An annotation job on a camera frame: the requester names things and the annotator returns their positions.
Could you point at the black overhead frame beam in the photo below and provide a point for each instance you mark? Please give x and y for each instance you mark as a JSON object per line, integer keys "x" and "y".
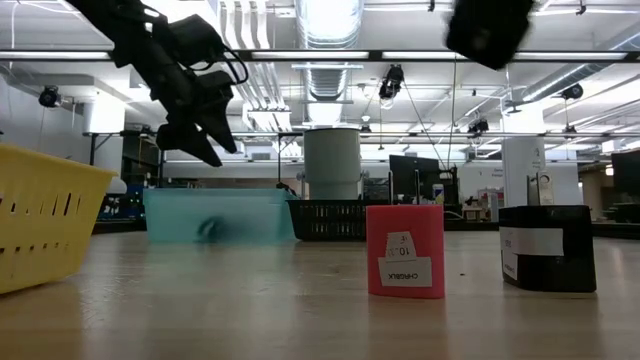
{"x": 325, "y": 55}

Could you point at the pink box with white labels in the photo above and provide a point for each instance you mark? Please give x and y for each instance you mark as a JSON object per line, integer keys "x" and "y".
{"x": 405, "y": 225}

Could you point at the black slotted plastic basket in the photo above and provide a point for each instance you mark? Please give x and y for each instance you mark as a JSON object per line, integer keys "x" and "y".
{"x": 325, "y": 220}

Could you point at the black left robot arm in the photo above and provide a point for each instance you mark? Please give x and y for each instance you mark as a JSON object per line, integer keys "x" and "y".
{"x": 135, "y": 40}

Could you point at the silver ceiling air duct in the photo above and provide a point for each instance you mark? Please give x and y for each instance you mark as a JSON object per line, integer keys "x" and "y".
{"x": 327, "y": 30}

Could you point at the teal translucent plastic bin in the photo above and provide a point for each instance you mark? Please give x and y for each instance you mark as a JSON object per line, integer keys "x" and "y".
{"x": 250, "y": 215}

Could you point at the black computer monitor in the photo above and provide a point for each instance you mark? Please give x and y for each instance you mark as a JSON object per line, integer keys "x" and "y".
{"x": 412, "y": 175}

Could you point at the black box with white labels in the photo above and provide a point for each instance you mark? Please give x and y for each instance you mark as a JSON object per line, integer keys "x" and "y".
{"x": 550, "y": 265}

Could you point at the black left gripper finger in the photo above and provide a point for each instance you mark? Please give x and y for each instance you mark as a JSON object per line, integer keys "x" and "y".
{"x": 192, "y": 145}
{"x": 220, "y": 127}

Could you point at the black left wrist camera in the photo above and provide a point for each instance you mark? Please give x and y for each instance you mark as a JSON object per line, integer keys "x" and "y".
{"x": 197, "y": 37}

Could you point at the black ceiling mounted device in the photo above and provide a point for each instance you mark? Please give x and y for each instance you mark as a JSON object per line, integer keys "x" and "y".
{"x": 49, "y": 96}
{"x": 572, "y": 91}

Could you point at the yellow slotted plastic basket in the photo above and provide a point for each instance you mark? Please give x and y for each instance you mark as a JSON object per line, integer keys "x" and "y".
{"x": 45, "y": 215}

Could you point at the black table edge rail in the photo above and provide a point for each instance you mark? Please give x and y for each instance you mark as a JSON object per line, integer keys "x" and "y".
{"x": 615, "y": 230}

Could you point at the black hanging overhead camera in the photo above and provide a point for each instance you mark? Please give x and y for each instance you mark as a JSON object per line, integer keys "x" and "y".
{"x": 391, "y": 82}

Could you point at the white building pillar with sign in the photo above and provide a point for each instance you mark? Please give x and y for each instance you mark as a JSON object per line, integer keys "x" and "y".
{"x": 522, "y": 155}

